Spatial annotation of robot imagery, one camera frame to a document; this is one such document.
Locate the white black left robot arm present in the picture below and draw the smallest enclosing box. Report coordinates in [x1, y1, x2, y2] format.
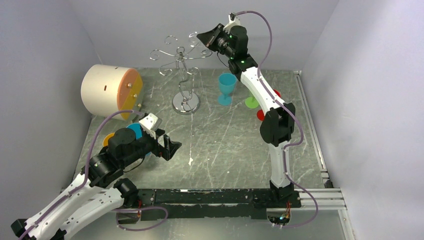
[10, 128, 182, 240]

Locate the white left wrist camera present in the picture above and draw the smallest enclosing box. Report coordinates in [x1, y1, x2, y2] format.
[138, 113, 162, 140]

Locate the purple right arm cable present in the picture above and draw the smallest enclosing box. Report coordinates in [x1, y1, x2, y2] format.
[235, 10, 320, 229]

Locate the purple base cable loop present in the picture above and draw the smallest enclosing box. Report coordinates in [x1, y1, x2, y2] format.
[114, 206, 169, 232]

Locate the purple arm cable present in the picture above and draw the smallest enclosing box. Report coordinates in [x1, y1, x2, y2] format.
[18, 110, 145, 240]
[235, 10, 320, 229]

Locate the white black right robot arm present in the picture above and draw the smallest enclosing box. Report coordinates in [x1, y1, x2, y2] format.
[197, 23, 296, 207]

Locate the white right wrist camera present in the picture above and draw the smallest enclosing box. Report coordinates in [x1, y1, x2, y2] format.
[223, 12, 241, 34]

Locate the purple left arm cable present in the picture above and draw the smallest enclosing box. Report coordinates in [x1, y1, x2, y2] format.
[18, 110, 145, 240]

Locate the light blue plastic goblet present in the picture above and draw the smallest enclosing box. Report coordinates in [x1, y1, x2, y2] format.
[218, 73, 237, 106]

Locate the aluminium extrusion rail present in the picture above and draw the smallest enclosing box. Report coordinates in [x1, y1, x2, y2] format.
[297, 188, 347, 211]

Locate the blue plastic wine glass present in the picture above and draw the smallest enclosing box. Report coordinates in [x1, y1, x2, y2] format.
[123, 123, 150, 159]

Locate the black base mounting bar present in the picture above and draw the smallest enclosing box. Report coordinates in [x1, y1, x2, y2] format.
[123, 188, 302, 221]

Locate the round cream drawer box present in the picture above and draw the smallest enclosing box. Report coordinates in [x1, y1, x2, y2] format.
[80, 64, 144, 117]

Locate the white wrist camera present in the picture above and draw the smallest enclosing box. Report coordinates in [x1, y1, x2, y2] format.
[138, 113, 162, 140]
[223, 12, 241, 34]

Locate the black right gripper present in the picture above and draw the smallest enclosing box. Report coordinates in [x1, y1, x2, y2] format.
[197, 23, 235, 60]

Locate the clear wine glass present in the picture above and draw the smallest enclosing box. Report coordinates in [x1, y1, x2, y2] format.
[187, 31, 213, 58]

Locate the orange plastic wine glass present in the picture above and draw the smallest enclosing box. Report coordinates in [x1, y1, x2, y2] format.
[102, 132, 115, 147]

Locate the red plastic wine glass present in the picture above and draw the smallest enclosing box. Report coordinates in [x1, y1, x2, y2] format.
[256, 89, 281, 122]

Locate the chrome wire wine glass rack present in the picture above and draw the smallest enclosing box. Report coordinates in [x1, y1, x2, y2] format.
[149, 45, 207, 115]

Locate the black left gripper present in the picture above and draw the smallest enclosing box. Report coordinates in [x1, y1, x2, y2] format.
[121, 127, 182, 167]

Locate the green plastic wine glass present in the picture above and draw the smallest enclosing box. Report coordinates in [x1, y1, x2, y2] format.
[244, 96, 259, 109]

